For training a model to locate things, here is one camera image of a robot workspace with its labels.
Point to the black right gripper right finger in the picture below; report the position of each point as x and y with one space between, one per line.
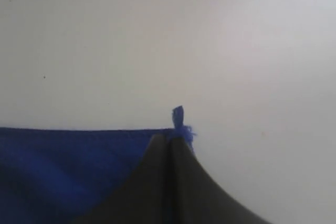
197 198

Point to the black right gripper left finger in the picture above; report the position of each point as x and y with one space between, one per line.
141 198

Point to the blue microfiber towel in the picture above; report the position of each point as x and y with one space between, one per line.
52 176

